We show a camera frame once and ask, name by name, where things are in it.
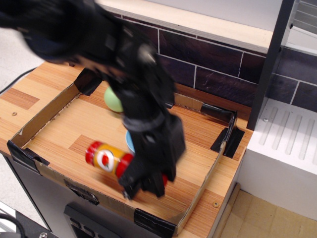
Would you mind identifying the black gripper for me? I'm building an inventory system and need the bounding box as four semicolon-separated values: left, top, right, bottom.
118;114;186;200

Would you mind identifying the red hot sauce bottle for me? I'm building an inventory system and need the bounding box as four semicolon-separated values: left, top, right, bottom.
85;140;169;185

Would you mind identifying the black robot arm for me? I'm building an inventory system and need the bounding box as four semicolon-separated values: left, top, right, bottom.
0;0;185;199

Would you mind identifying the cardboard fence with black tape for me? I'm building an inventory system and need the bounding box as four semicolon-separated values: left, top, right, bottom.
0;63;252;238

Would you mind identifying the light blue bowl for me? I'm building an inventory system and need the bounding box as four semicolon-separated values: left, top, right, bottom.
125;131;135;155

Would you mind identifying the green toy apple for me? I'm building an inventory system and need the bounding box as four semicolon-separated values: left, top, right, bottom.
104;87;123;113

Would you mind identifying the white dish drainer block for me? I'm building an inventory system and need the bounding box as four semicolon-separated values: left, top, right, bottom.
238;99;317;220

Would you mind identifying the light wooden shelf ledge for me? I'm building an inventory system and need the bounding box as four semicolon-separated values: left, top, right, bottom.
97;0;273;53

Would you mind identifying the black cable on floor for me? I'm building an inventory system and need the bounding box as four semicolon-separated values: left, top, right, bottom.
0;68;35;94

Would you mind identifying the dark grey vertical post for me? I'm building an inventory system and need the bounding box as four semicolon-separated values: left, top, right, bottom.
247;0;299;130

